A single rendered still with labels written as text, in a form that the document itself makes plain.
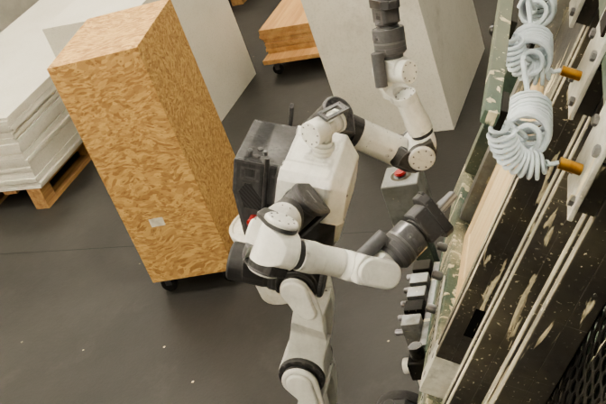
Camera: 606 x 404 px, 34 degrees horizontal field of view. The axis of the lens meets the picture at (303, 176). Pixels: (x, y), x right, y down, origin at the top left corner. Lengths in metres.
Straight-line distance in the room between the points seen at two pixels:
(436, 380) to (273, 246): 0.53
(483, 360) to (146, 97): 2.59
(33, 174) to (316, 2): 2.02
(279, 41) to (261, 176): 3.96
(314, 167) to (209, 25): 3.76
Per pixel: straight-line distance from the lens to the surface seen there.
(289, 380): 3.01
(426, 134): 2.83
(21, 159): 5.95
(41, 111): 6.11
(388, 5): 2.67
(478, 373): 1.90
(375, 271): 2.20
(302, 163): 2.53
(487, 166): 2.83
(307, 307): 2.81
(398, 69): 2.70
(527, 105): 1.38
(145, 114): 4.22
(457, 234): 2.89
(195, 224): 4.47
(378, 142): 2.79
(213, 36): 6.24
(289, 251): 2.12
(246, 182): 2.57
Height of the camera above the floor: 2.55
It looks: 29 degrees down
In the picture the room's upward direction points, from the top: 21 degrees counter-clockwise
